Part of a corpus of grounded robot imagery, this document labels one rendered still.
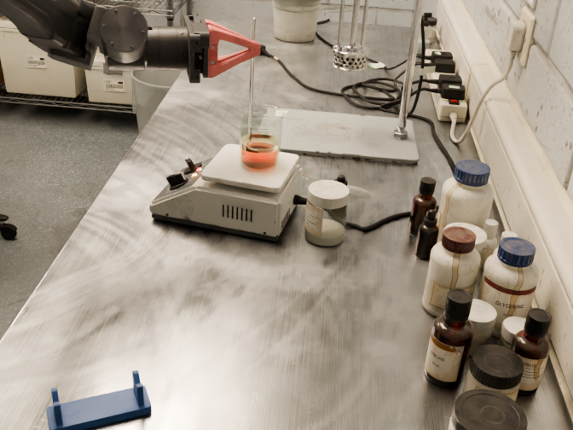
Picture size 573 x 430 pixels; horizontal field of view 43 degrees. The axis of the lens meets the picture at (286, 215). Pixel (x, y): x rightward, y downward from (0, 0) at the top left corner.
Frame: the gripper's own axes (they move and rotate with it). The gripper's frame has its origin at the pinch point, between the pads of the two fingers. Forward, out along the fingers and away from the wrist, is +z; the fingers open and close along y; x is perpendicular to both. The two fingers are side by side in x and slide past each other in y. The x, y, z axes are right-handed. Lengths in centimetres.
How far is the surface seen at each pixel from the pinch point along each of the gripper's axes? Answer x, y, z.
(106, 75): 74, 208, -27
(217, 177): 16.9, -5.1, -5.3
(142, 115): 71, 155, -13
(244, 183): 16.9, -7.1, -1.8
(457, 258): 16.8, -29.1, 20.7
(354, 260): 25.5, -15.3, 12.8
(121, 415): 25, -41, -19
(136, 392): 23.2, -39.9, -17.5
